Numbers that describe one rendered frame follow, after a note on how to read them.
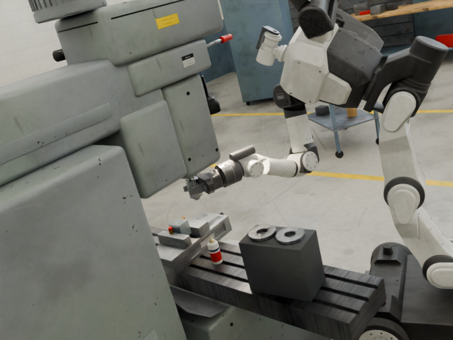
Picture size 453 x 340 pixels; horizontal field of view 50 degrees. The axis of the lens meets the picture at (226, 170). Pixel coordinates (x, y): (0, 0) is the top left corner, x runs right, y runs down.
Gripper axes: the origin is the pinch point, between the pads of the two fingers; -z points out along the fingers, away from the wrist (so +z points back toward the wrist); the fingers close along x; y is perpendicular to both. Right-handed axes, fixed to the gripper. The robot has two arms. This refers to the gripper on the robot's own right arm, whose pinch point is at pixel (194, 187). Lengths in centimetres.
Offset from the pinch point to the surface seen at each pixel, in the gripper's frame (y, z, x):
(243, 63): 57, 310, -530
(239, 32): 10, 314, -526
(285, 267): 18.8, 7.1, 41.4
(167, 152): -21.4, -10.5, 17.2
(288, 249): 12.3, 8.4, 43.6
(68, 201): -27, -44, 42
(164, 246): 23.3, -13.9, -13.8
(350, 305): 31, 17, 56
